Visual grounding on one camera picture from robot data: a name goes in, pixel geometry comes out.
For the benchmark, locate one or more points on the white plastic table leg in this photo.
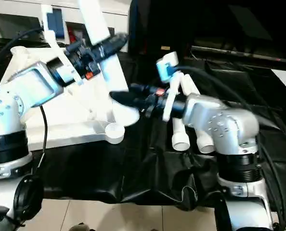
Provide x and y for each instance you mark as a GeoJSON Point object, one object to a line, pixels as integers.
{"type": "Point", "coordinates": [180, 142]}
{"type": "Point", "coordinates": [205, 144]}
{"type": "Point", "coordinates": [94, 21]}

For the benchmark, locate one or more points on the white plastic table top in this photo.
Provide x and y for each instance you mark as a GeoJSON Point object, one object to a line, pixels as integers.
{"type": "Point", "coordinates": [68, 125]}

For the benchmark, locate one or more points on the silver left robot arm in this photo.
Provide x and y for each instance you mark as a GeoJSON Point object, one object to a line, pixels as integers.
{"type": "Point", "coordinates": [3, 108]}

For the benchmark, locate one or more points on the white glass-door cabinet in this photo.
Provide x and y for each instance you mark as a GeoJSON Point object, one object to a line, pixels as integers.
{"type": "Point", "coordinates": [116, 21]}

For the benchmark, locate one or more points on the black case with gold label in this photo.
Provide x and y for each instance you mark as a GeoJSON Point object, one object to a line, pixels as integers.
{"type": "Point", "coordinates": [157, 24]}

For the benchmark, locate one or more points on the black work mat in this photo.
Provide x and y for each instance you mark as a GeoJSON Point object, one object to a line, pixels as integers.
{"type": "Point", "coordinates": [85, 173]}

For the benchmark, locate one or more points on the dark metal rod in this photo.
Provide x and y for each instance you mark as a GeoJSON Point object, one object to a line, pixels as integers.
{"type": "Point", "coordinates": [229, 53]}

